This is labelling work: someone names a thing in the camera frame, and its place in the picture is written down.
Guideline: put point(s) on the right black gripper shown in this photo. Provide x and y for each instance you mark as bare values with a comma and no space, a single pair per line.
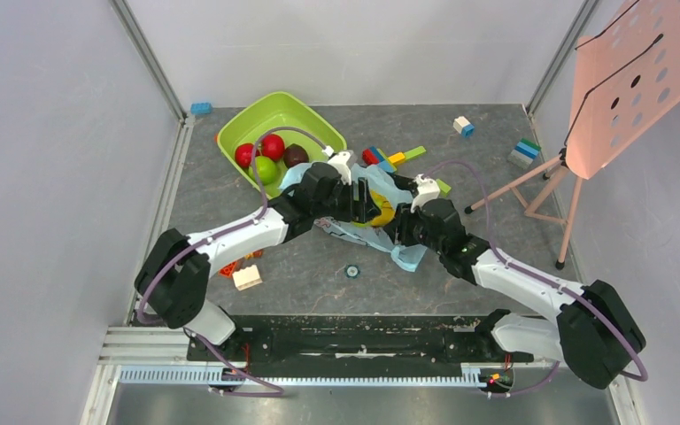
406,217

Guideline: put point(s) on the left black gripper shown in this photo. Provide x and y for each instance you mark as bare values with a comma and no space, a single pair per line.
360,210

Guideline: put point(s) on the yellow green fake mango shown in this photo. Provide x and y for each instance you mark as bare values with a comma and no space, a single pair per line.
387,212

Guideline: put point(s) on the light blue printed plastic bag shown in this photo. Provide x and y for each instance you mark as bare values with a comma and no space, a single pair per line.
383,189

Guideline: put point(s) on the red fake tomato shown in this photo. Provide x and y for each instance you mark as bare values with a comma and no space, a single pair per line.
272,146

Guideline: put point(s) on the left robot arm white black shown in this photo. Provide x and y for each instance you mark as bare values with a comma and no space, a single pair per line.
173,280

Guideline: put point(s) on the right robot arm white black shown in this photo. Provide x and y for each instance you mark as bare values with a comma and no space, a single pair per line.
586,326

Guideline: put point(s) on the dark purple fake fruit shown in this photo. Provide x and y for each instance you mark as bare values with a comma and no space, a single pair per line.
294,155

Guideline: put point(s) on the green fake apple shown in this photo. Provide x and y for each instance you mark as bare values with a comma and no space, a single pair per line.
266,170

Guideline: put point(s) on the red fake apple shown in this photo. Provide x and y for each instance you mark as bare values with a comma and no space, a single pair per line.
244,154

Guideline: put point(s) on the small green toy block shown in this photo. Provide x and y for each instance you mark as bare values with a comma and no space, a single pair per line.
444,188

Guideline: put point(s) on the multicolour toy block stack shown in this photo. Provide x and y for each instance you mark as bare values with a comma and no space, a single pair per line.
373,156

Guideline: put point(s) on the white blue toy block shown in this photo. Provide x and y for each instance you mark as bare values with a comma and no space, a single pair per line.
463,126

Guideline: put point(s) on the grey blue green block stack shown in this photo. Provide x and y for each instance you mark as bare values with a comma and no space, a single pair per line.
524,153

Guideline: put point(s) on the orange toy car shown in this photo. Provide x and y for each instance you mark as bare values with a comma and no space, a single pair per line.
253,255

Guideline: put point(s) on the green plastic basin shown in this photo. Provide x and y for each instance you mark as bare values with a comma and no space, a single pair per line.
290,118

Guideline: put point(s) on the red flat toy block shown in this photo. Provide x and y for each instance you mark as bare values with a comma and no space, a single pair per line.
228,270

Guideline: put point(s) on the pink music stand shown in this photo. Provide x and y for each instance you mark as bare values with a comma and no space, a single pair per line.
627,77

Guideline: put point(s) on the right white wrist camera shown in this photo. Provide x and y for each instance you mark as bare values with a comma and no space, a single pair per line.
427,189

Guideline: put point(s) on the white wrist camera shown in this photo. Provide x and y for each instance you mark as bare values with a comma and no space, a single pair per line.
427,189
343,161

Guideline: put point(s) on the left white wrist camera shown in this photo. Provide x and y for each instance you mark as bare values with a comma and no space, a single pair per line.
343,161

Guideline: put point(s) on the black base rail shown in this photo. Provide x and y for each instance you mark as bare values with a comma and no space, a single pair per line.
361,346

